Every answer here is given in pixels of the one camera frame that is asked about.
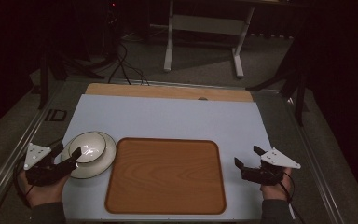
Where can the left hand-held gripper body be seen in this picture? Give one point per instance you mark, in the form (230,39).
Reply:
(40,172)

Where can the metal floor rail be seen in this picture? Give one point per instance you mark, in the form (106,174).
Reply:
(15,149)
(315,168)

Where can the person's right hand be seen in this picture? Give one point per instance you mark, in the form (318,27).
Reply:
(275,191)

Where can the black tripod stand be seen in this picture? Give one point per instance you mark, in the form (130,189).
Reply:
(300,93)

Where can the white bowl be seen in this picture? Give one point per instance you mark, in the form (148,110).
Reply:
(104,161)
(88,147)

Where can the brown wooden tray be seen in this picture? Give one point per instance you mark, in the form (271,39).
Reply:
(166,177)

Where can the white table mat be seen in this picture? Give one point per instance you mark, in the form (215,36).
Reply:
(167,118)

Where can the white metal stand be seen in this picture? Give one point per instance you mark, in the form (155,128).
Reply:
(208,25)

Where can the person's left hand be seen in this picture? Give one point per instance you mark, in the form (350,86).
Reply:
(45,194)

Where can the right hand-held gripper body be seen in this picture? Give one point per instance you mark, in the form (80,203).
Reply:
(265,174)

